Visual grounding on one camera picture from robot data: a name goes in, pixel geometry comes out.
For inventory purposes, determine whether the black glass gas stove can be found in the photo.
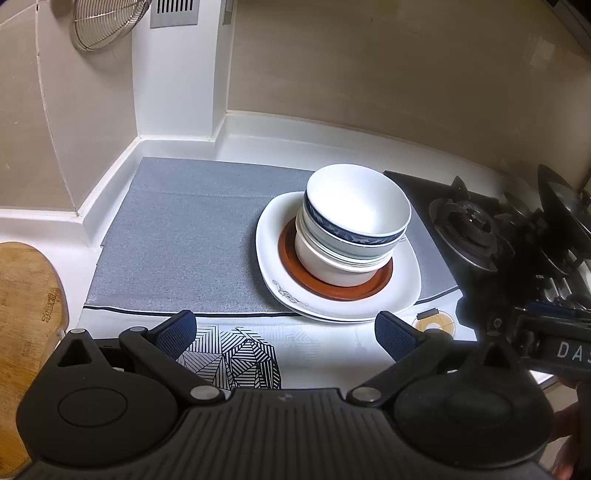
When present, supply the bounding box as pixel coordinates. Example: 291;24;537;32
383;170;591;334

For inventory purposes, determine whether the white geometric print mat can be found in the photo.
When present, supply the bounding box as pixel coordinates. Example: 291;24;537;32
78;295;482;398

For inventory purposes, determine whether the teal ribbed bowl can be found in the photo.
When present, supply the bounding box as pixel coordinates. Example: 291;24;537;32
297;203;407;271

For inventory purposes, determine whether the white plate grey print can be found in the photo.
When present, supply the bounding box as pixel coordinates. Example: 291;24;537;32
255;191;422;319
264;277;419;323

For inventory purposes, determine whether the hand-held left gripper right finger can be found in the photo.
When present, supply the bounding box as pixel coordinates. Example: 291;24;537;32
346;311;523;408

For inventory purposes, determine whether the stove knob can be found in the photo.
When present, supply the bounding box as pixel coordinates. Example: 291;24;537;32
542;272;585;306

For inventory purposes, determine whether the gas burner with grate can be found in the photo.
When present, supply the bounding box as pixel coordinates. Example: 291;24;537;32
428;175;516;273
503;189;591;278

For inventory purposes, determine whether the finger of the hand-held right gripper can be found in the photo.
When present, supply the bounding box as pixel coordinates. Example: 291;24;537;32
484;306;533;357

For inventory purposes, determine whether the white bowl blue pattern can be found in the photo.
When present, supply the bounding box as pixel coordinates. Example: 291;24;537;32
302;163;413;248

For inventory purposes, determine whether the grey textured mat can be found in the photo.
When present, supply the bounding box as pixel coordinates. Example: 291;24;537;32
84;156;461;319

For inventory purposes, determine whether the person's right hand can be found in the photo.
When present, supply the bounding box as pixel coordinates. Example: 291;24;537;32
551;376;591;480

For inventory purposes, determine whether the steel wire mesh strainer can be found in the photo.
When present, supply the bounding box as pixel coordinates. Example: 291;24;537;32
71;0;154;52

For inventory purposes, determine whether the wooden cutting board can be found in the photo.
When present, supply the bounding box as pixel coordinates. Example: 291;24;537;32
0;242;71;480

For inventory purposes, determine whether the cream straight-sided bowl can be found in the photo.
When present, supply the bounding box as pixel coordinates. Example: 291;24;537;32
294;222;393;288

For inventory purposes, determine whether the dark pan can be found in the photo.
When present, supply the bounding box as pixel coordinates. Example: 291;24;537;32
537;164;591;241

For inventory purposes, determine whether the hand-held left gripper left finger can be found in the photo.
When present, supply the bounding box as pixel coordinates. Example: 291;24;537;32
43;309;228;408

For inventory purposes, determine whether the brown round plate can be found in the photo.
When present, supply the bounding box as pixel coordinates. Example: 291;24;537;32
278;217;394;302

